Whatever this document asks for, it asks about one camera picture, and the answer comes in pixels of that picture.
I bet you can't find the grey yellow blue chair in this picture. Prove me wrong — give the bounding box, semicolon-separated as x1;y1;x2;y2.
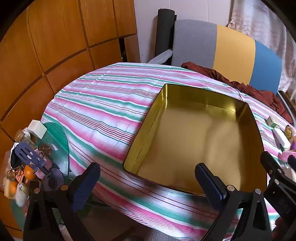
171;20;295;122

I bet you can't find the blue slotted spatula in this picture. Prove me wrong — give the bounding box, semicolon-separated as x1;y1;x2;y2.
15;142;50;174

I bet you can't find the glass jar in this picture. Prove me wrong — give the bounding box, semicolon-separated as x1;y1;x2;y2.
15;128;30;143

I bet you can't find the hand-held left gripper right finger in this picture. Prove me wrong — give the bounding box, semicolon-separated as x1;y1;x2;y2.
195;163;272;241

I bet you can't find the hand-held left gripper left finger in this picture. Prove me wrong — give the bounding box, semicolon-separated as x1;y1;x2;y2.
23;162;101;241

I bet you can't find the green white small box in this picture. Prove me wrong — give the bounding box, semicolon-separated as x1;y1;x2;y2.
265;116;280;128

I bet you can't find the wooden panel cabinet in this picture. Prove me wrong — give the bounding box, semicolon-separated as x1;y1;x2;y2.
0;0;141;232

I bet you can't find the white square box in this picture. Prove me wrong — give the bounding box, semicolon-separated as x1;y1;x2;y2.
28;120;47;139

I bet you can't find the gold metal tin box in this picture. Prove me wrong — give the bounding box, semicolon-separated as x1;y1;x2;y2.
122;83;270;197

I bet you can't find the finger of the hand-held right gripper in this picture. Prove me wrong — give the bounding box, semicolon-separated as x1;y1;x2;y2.
287;155;296;171
260;152;296;229

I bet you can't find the dark red cloth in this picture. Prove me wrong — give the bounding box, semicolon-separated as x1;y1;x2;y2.
181;61;293;123

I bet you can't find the striped pink green tablecloth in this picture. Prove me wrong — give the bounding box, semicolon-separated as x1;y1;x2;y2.
41;62;296;241

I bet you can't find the patterned beige curtain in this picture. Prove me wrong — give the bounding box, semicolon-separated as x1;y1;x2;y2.
228;0;296;100

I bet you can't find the black rolled mat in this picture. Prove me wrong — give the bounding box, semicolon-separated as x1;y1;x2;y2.
155;9;177;62

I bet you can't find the white chair armrest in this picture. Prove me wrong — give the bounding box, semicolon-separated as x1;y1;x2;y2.
148;50;173;65

